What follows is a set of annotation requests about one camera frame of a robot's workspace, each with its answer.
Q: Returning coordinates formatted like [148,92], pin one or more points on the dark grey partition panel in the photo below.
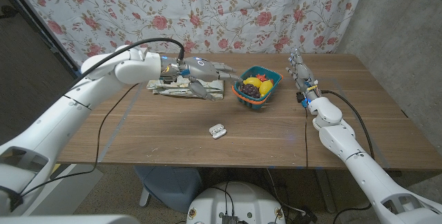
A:
[20,79]

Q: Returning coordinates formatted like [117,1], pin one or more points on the yellow toy lemon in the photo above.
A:
[266,87]
[252,81]

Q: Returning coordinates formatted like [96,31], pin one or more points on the red toy fruit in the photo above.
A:
[261,77]

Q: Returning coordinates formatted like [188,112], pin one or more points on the teal basket with orange rim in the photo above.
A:
[253,103]

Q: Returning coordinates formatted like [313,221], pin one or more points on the black power adapter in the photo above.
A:
[304,218]

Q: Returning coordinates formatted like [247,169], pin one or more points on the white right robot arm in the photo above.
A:
[355,158]

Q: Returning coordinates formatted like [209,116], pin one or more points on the purple toy grapes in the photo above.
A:
[249,91]

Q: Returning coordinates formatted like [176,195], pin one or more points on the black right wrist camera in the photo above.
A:
[301,99]

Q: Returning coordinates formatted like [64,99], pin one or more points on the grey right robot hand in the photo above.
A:
[304,77]

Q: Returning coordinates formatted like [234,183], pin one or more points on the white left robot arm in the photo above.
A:
[69,113]

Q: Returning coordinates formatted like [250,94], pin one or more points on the rose print backdrop curtain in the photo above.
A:
[207,9]

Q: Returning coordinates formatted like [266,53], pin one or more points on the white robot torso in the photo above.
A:
[241,200]

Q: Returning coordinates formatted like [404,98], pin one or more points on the blue-grey stool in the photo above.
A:
[169,186]

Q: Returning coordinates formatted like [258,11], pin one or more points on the white AirPods case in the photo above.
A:
[217,131]

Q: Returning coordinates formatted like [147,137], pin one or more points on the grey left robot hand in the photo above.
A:
[200,70]

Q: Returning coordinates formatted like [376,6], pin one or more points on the folded pale floral cloth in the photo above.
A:
[176,89]

